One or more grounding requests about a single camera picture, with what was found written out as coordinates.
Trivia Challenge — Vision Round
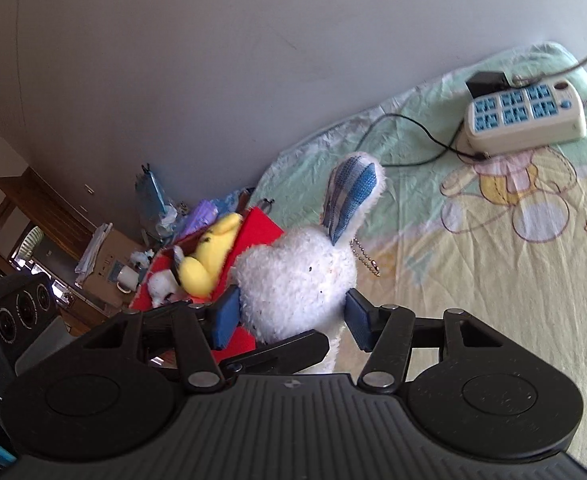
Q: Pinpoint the white cup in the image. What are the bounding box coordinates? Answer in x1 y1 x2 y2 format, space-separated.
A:
116 265 140 293

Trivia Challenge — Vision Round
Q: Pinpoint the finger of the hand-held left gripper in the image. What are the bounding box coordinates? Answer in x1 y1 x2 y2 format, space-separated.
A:
221 329 330 378

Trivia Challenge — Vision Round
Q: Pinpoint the white and blue power strip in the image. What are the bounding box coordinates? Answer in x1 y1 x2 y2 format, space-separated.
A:
463 81 587 152

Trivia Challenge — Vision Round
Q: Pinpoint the cartoon print bedsheet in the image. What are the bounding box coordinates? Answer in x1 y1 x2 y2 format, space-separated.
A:
254 41 587 471

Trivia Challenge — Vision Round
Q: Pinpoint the stack of white papers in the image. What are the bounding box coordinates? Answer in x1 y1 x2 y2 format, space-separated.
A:
75 222 113 276

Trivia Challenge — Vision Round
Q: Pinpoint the purple tissue packet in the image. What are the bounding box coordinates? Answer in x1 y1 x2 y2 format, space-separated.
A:
176 200 219 241

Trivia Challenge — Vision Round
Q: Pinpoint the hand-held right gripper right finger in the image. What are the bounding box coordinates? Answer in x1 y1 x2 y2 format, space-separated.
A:
345 288 512 394

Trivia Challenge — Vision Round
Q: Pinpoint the white fluffy bunny plush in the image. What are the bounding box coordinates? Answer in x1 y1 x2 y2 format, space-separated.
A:
231 152 387 376

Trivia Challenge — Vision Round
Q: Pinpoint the wooden cabinet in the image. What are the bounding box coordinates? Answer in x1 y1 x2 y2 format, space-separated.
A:
0 167 124 336

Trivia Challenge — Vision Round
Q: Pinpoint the yellow tiger plush toy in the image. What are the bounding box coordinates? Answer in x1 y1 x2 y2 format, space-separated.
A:
178 212 244 297

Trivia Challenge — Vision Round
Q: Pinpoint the red cardboard box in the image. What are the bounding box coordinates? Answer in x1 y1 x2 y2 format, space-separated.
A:
128 205 285 368

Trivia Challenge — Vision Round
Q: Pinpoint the blue patterned cloth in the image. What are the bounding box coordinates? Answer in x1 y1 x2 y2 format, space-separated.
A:
214 190 254 213

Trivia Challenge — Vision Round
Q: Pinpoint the small fan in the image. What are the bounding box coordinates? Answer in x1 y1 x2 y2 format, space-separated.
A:
11 225 44 267

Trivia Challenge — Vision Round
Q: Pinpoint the brown cardboard box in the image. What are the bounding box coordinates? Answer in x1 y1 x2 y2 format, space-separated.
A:
76 230 147 311

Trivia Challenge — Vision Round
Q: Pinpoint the white and lavender plush toy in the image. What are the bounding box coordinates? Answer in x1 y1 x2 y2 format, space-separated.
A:
148 245 187 308

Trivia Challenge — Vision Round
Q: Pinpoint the black cable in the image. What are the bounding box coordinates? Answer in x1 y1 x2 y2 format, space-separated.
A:
358 114 489 167

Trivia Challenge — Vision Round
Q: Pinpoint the black power adapter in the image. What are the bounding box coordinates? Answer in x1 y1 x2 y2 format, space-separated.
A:
466 72 509 98

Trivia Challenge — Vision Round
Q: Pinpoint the clear plastic bag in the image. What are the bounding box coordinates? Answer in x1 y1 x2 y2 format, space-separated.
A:
134 162 180 236

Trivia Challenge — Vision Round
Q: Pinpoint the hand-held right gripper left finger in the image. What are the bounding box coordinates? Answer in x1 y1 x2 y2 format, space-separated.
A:
80 284 241 394

